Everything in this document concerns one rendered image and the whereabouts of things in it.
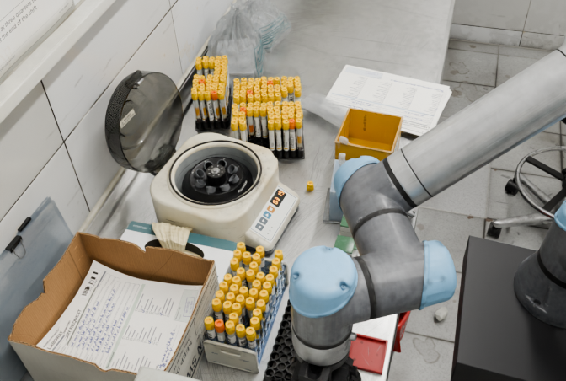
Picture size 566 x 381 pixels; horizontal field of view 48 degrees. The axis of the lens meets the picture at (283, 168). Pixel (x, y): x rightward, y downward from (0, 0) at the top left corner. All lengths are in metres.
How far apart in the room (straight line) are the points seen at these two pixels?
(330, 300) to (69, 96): 0.76
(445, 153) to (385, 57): 1.12
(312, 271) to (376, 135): 0.90
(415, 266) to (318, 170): 0.80
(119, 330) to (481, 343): 0.64
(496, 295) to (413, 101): 0.66
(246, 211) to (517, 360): 0.57
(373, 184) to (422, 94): 0.95
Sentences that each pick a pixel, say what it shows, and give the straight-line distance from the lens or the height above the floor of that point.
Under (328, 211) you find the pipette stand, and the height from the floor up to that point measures 0.88.
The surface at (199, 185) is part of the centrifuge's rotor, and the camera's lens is 1.35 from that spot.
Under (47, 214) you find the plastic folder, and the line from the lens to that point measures 1.25.
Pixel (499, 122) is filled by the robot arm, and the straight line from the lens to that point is 0.79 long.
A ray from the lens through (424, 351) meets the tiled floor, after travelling 2.26.
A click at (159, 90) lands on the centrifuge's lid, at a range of 1.44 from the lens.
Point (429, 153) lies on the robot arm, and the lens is 0.80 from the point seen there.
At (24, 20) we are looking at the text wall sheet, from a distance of 1.15.
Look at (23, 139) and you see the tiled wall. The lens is 1.19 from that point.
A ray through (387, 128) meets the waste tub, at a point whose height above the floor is 0.93.
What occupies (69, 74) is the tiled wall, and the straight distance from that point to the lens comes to 1.28.
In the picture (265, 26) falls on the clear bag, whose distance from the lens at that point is 1.89.
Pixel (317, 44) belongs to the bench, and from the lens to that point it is 1.95.
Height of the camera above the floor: 1.93
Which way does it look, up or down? 44 degrees down
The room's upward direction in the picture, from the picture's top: 3 degrees counter-clockwise
